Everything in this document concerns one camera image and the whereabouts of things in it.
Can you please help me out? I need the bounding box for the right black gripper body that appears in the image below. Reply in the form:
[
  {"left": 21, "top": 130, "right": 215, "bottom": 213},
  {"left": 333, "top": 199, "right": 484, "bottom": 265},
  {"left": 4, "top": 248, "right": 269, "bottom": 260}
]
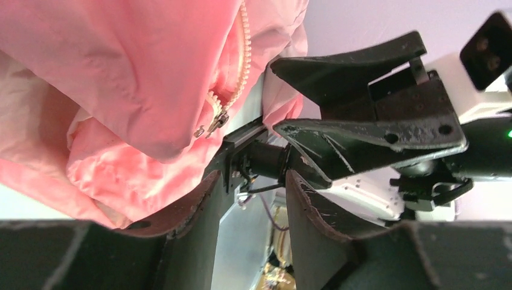
[{"left": 319, "top": 58, "right": 458, "bottom": 124}]

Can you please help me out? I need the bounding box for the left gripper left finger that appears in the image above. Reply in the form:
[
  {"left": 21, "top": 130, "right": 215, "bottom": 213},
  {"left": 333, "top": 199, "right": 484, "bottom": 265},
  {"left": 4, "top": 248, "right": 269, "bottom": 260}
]
[{"left": 1, "top": 170, "right": 221, "bottom": 289}]

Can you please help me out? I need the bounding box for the pink zip-up jacket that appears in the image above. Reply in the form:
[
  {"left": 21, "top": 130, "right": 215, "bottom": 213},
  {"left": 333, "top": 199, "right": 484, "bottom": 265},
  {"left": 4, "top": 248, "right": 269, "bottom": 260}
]
[{"left": 1, "top": 1, "right": 308, "bottom": 228}]

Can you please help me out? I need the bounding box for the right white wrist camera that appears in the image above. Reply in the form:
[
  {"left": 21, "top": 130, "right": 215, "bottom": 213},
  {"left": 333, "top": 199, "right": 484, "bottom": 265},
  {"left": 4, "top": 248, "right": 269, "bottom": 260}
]
[{"left": 426, "top": 8, "right": 511, "bottom": 124}]

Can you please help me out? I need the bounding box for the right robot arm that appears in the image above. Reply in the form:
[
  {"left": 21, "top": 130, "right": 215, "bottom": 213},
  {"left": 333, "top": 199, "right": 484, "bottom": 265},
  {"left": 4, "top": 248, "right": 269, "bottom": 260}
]
[{"left": 271, "top": 27, "right": 511, "bottom": 211}]

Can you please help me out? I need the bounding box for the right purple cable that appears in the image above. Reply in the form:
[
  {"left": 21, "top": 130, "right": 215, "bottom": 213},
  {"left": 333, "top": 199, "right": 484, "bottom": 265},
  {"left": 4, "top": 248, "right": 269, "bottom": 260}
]
[{"left": 258, "top": 194, "right": 290, "bottom": 232}]

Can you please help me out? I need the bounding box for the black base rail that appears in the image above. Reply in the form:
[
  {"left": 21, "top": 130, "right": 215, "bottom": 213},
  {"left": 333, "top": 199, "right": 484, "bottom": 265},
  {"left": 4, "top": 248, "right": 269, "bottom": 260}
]
[{"left": 213, "top": 117, "right": 292, "bottom": 195}]

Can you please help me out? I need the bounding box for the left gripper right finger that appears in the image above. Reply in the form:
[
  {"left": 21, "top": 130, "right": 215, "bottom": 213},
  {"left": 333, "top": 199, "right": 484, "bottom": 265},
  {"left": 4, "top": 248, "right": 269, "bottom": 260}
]
[{"left": 286, "top": 170, "right": 511, "bottom": 289}]

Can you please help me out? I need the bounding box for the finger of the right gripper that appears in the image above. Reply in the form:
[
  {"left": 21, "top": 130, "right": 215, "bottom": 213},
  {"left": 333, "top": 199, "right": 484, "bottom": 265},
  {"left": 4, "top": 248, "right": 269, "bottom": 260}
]
[
  {"left": 274, "top": 109, "right": 467, "bottom": 181},
  {"left": 270, "top": 31, "right": 427, "bottom": 106}
]

